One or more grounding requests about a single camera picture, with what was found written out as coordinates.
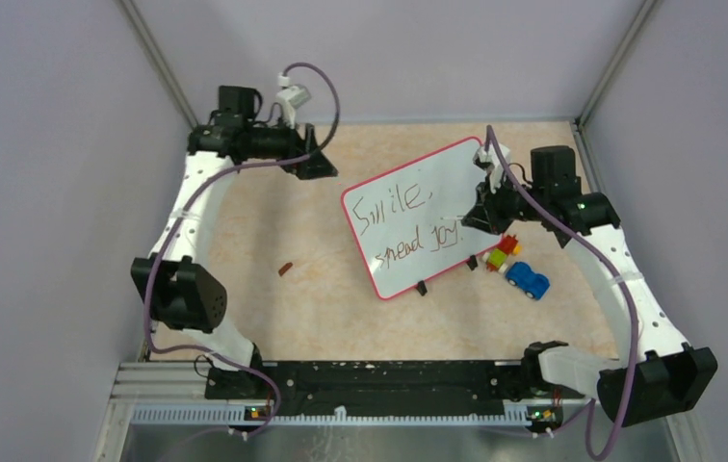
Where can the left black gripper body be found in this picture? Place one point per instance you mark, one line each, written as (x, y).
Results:
(270, 141)

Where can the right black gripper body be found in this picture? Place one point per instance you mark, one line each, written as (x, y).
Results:
(514, 206)

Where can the pink-framed whiteboard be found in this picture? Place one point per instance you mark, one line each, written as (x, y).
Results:
(406, 221)

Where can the brown marker cap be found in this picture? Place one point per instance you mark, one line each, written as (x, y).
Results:
(284, 268)

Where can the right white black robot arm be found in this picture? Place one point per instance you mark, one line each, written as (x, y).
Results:
(625, 287)

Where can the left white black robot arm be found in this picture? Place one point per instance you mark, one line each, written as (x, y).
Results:
(173, 280)

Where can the colourful toy brick figure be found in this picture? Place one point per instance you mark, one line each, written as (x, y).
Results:
(497, 257)

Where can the blue toy car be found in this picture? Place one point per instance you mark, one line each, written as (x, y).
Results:
(533, 284)

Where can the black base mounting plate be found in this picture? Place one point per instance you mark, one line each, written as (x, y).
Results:
(434, 389)

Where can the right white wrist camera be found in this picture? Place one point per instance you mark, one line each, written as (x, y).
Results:
(489, 160)

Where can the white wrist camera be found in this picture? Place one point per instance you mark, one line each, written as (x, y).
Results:
(290, 98)
(489, 160)

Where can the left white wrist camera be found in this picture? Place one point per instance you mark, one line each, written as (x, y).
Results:
(290, 98)

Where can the aluminium frame rail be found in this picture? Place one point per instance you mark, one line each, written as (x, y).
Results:
(277, 410)

